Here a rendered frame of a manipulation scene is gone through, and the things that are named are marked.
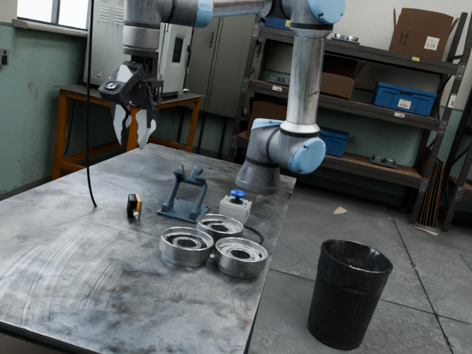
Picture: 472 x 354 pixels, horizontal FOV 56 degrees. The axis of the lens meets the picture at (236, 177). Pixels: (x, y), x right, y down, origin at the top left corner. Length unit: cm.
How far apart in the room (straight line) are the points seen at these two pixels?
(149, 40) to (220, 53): 380
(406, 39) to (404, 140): 111
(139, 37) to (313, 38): 49
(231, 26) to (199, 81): 64
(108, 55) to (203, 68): 172
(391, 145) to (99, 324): 447
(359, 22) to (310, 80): 366
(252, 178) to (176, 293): 70
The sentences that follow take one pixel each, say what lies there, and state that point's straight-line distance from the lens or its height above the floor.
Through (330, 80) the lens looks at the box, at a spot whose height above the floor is 115.
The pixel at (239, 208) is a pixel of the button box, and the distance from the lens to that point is 111.
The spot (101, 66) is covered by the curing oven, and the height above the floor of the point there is 95.
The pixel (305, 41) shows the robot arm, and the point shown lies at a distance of 125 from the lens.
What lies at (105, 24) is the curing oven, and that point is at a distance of 329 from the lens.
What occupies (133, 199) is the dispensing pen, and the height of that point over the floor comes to 84.
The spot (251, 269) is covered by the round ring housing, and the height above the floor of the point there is 82.
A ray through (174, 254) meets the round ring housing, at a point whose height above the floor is 82.
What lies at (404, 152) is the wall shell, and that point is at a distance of 499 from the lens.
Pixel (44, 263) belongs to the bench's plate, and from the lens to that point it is 84.
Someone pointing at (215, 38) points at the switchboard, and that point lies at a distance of 477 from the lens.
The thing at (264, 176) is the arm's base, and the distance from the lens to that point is 140.
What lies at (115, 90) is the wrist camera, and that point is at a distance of 91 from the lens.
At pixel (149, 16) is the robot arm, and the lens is 97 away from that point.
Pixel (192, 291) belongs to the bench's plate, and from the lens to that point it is 80.
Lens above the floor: 120
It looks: 15 degrees down
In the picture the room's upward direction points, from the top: 12 degrees clockwise
